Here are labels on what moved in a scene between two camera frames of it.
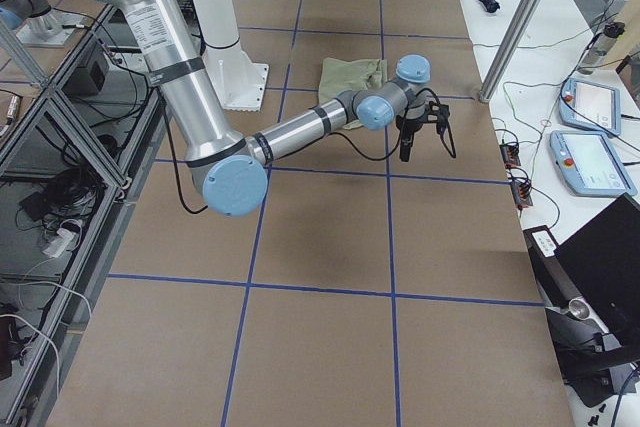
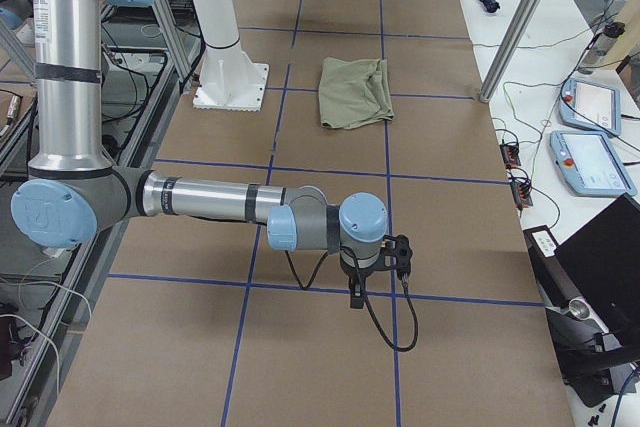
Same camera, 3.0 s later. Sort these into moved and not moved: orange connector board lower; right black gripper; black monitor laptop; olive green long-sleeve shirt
Moved: right black gripper
Not moved: black monitor laptop; olive green long-sleeve shirt; orange connector board lower
